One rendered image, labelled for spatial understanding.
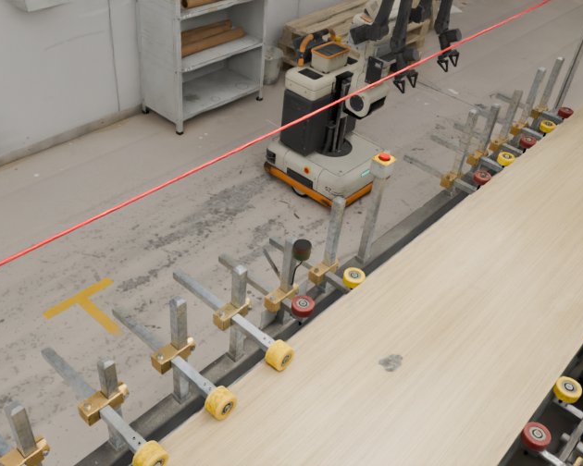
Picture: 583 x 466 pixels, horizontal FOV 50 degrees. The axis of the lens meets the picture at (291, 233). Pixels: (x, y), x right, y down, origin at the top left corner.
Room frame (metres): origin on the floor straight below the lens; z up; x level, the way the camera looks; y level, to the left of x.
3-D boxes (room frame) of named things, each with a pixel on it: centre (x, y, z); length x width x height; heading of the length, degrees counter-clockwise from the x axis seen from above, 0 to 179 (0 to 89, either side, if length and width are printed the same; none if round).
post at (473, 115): (2.61, -0.77, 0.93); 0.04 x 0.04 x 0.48; 52
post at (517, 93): (3.00, -1.07, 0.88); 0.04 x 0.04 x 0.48; 52
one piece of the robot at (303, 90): (3.69, -0.13, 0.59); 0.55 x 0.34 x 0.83; 142
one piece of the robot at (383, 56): (3.46, -0.43, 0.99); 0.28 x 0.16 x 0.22; 142
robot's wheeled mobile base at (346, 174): (3.63, -0.20, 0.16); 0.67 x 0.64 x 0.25; 52
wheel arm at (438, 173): (2.61, -0.71, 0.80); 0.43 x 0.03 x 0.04; 52
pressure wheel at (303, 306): (1.52, -0.07, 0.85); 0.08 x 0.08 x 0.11
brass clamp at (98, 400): (1.01, 0.47, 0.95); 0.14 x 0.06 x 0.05; 142
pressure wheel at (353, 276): (1.69, -0.25, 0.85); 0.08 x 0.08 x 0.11
